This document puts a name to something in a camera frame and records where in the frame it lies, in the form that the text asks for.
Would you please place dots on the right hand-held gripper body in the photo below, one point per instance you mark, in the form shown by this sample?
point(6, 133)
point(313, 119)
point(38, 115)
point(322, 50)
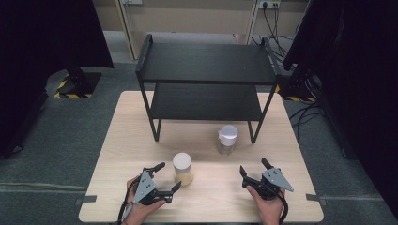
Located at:
point(273, 179)

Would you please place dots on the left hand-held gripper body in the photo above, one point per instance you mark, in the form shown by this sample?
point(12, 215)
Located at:
point(146, 187)

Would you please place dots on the yellow powder jar white lid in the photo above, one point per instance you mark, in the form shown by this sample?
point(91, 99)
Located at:
point(182, 170)

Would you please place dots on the clear jar white pouring lid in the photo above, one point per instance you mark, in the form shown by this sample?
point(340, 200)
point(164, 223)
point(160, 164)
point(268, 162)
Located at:
point(227, 137)

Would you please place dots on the black two-tier shelf rack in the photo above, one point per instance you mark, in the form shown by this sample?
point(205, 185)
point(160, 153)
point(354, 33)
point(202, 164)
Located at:
point(206, 64)

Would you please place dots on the person's left hand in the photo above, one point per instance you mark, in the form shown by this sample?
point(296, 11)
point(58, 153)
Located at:
point(139, 214)

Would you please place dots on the person's right hand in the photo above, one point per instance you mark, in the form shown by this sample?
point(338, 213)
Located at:
point(270, 211)

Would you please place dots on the grey tape piece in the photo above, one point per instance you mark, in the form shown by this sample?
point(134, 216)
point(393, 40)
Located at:
point(86, 199)
point(316, 198)

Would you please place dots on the black stand base striped tape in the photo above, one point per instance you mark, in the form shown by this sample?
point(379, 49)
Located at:
point(81, 84)
point(297, 87)

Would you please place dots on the dark curtain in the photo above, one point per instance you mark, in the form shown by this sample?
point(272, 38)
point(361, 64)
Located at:
point(359, 78)
point(40, 47)

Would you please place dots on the white frame post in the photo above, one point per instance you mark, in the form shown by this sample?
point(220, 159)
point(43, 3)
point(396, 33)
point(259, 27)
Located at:
point(126, 31)

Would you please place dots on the white wall socket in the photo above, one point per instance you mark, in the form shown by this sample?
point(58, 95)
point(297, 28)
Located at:
point(269, 3)

